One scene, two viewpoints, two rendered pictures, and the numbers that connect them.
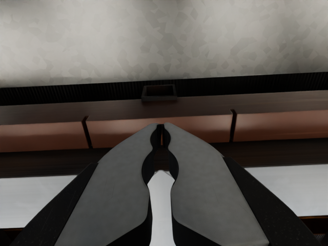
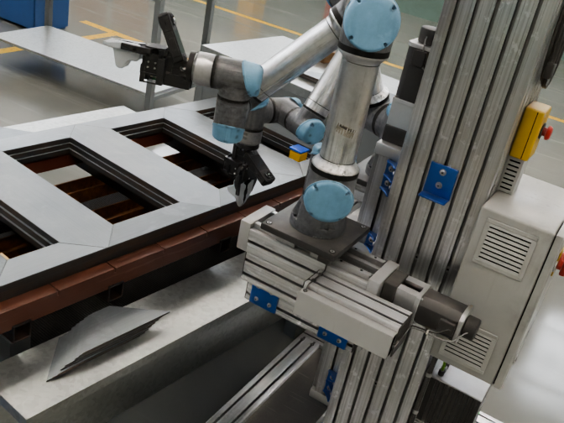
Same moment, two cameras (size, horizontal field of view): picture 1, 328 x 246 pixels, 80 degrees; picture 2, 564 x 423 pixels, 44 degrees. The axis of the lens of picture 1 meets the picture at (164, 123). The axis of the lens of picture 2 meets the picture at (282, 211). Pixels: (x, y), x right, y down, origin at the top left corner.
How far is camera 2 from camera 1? 2.10 m
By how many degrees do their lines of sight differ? 50
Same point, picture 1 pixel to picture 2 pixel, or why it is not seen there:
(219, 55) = (206, 279)
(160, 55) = (229, 268)
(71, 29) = not seen: hidden behind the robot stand
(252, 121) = (200, 232)
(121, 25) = not seen: hidden behind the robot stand
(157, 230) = (198, 192)
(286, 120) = (190, 236)
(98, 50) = not seen: hidden behind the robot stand
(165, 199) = (208, 201)
